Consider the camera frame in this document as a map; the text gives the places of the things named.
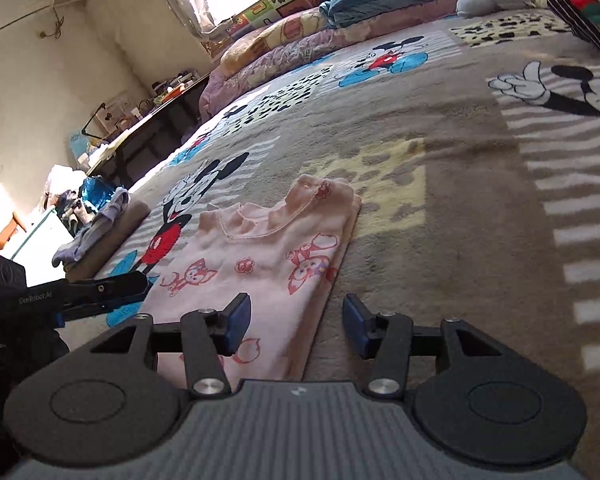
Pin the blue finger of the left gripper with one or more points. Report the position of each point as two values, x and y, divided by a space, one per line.
101 296

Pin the grey plush toy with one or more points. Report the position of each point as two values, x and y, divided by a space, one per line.
473 8

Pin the dark cluttered desk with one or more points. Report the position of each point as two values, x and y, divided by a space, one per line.
151 140

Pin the orange floral pillow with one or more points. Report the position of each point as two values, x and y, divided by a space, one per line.
255 44

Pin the folded beige towel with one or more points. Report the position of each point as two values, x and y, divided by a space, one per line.
100 253

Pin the striped red green clothes stack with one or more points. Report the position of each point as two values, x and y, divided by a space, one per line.
590 15

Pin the Mickey Mouse plush blanket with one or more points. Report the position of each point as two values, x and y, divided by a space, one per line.
475 149

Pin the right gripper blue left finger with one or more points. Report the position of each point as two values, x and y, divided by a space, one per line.
207 335

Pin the folded lavender garment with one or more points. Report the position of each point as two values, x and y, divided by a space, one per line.
96 227

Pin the purple floral comforter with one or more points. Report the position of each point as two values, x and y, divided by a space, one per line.
221 91

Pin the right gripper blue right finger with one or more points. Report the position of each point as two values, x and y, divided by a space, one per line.
383 338

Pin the blue plastic bag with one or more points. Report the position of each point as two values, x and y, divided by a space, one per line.
96 191

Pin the pink fox print garment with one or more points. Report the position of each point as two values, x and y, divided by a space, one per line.
286 259

